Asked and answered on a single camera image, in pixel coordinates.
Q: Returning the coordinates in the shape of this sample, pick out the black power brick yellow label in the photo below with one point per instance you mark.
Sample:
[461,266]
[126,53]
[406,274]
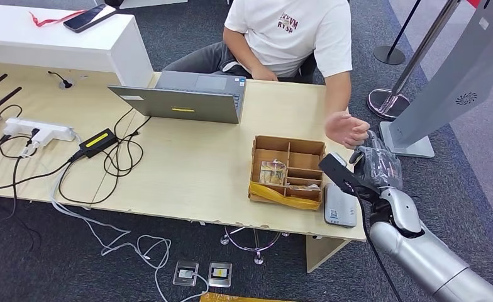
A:
[97,142]

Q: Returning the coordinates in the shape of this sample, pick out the red ribbon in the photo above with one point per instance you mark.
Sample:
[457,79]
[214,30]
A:
[45,21]

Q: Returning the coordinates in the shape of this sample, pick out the black stanchion post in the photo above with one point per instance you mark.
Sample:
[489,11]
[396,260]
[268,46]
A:
[389,55]

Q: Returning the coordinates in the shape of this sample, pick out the divided cardboard box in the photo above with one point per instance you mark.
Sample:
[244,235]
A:
[302,160]

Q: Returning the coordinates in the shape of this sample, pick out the grey laptop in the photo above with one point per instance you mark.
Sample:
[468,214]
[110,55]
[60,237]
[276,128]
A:
[186,104]

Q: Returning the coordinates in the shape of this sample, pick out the person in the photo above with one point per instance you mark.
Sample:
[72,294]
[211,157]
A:
[288,37]

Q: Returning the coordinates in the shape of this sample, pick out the black smartphone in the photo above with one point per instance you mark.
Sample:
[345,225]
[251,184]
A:
[88,18]

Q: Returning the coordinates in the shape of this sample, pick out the yellow packaging piece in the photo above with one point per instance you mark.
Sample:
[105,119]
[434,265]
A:
[238,298]

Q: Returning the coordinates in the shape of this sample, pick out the chrome stool base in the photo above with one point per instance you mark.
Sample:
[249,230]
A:
[258,258]

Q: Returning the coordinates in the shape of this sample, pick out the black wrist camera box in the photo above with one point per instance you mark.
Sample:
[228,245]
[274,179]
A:
[338,171]

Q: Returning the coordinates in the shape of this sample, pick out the person's right hand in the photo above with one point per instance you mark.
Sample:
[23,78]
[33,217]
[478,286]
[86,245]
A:
[264,75]

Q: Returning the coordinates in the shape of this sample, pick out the chrome stanchion post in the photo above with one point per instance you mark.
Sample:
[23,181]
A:
[388,104]

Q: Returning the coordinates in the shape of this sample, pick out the white power strip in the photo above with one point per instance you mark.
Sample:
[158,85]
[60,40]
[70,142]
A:
[19,126]

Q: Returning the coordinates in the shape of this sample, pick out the person's right forearm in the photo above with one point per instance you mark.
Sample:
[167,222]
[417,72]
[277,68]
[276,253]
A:
[238,48]

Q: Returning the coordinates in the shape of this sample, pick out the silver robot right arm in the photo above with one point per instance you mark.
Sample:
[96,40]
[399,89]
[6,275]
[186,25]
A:
[421,254]

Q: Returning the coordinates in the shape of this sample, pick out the white plug adapter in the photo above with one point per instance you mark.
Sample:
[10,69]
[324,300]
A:
[42,136]

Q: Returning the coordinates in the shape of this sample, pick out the person's left hand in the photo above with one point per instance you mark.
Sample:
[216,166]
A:
[346,129]

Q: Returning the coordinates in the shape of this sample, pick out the yellow tape strip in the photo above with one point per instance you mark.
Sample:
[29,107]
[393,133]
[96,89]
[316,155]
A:
[280,199]

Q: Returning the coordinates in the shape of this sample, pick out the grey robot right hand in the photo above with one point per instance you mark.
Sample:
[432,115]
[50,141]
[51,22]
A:
[379,171]

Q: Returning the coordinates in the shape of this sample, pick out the person's left forearm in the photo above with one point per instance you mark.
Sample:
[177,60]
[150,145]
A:
[337,93]

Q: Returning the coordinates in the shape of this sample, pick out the plastic-wrapped room key cards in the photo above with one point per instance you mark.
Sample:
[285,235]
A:
[271,173]

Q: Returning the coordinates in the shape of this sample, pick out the white raised counter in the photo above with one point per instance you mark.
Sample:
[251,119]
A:
[63,46]

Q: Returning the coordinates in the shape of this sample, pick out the grey white card reader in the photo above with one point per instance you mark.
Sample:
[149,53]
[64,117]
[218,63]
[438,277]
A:
[339,210]

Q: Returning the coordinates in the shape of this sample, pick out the small plastic-wrapped item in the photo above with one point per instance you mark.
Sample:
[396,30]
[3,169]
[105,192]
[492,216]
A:
[305,187]

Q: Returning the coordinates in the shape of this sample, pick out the wooden desk leg panel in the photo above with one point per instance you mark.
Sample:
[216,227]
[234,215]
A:
[323,252]

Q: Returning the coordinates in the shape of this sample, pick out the grey kiosk stand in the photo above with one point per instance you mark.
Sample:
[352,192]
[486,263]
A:
[446,91]

